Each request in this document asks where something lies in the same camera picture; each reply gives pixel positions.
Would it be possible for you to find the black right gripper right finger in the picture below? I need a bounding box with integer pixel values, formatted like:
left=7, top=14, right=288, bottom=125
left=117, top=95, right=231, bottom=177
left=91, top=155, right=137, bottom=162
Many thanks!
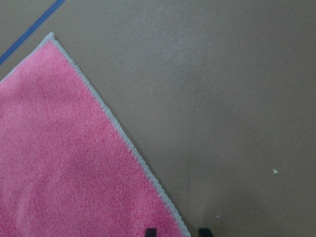
left=198, top=228, right=212, bottom=237

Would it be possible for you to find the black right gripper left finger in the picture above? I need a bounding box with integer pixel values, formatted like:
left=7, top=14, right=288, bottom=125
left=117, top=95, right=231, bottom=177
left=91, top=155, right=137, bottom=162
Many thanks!
left=145, top=228, right=157, bottom=237

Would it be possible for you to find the pink towel with grey back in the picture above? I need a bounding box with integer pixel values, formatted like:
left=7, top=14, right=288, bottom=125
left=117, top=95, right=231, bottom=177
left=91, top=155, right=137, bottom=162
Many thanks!
left=0, top=33, right=190, bottom=237

